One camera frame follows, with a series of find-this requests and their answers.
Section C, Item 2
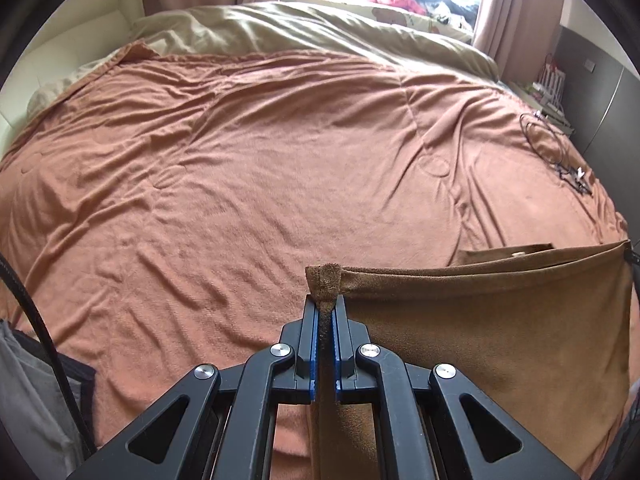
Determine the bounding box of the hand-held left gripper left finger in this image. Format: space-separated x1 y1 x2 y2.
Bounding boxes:
67 296 319 480

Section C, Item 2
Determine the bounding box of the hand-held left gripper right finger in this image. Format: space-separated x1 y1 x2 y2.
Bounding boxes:
333 295 581 480

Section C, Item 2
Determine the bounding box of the brown printed t-shirt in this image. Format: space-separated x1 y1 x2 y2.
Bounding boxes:
305 239 634 480

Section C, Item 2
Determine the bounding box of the orange blanket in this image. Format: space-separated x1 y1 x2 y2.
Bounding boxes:
0 42 632 480

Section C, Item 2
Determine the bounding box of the grey fabric hamper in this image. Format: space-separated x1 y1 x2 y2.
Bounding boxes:
0 317 97 480

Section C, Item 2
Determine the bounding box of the white nightstand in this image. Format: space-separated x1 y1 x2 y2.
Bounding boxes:
517 79 577 137

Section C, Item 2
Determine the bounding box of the olive duvet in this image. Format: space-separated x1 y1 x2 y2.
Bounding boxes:
27 2 501 113

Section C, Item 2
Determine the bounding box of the bear print pillow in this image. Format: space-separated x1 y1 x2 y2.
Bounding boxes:
350 2 474 44

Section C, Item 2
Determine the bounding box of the cream headboard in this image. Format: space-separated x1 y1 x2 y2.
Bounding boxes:
0 0 147 151

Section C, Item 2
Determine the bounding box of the thick black cable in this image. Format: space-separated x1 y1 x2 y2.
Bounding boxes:
0 254 97 457

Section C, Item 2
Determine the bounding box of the thin black cable loop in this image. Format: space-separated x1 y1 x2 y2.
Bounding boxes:
519 110 597 197

